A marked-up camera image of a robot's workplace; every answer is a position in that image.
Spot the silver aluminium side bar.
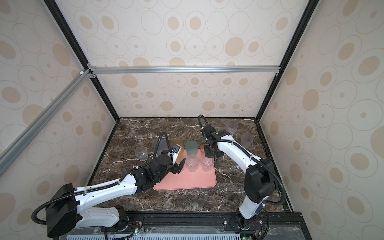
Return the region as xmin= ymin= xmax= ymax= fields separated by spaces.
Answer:
xmin=1 ymin=70 xmax=91 ymax=175

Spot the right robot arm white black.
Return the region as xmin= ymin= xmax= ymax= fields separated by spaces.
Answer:
xmin=201 ymin=130 xmax=287 ymax=228

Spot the frosted white cup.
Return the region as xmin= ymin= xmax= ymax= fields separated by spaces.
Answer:
xmin=240 ymin=133 xmax=254 ymax=149

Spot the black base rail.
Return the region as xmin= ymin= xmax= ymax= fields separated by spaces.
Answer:
xmin=58 ymin=211 xmax=304 ymax=240

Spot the small clear cup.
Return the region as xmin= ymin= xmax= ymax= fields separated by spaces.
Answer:
xmin=135 ymin=147 xmax=148 ymax=161

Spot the green frosted tumbler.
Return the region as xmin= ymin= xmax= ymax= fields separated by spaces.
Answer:
xmin=186 ymin=141 xmax=199 ymax=159

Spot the yellow transparent tumbler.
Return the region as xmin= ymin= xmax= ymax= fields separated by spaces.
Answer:
xmin=175 ymin=140 xmax=185 ymax=157

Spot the black frame post right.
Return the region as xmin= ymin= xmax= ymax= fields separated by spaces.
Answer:
xmin=255 ymin=0 xmax=319 ymax=121

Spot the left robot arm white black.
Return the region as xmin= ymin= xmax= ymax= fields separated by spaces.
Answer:
xmin=31 ymin=154 xmax=185 ymax=238

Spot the black frame post left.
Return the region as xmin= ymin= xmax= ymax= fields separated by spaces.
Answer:
xmin=44 ymin=0 xmax=120 ymax=122

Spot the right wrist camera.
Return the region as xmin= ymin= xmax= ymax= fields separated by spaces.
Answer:
xmin=201 ymin=125 xmax=216 ymax=139

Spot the grey frosted tumbler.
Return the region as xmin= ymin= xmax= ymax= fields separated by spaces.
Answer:
xmin=154 ymin=139 xmax=169 ymax=156

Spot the silver aluminium crossbar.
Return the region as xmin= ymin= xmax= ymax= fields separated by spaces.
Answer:
xmin=90 ymin=65 xmax=281 ymax=74

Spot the clear faceted glass front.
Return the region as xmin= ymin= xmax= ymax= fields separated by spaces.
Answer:
xmin=185 ymin=155 xmax=200 ymax=173

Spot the pink plastic tray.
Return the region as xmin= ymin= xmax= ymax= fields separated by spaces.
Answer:
xmin=153 ymin=164 xmax=217 ymax=191

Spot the black frame post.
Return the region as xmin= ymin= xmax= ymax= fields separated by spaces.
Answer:
xmin=255 ymin=0 xmax=319 ymax=121
xmin=44 ymin=0 xmax=120 ymax=122

